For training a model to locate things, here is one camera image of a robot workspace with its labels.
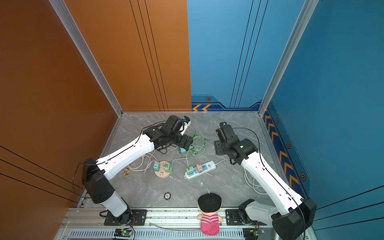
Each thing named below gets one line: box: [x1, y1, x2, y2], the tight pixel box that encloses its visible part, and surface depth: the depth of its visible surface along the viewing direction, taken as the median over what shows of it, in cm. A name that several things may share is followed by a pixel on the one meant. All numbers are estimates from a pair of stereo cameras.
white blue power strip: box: [184, 160, 217, 180], surface depth 88 cm
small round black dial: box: [163, 192, 172, 200], surface depth 82 cm
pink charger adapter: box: [196, 162, 203, 174], surface depth 85 cm
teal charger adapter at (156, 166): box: [153, 162, 161, 172], surface depth 86 cm
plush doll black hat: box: [196, 193, 224, 236], surface depth 71 cm
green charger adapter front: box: [186, 166, 194, 175], surface depth 84 cm
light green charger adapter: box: [164, 163, 172, 173], surface depth 87 cm
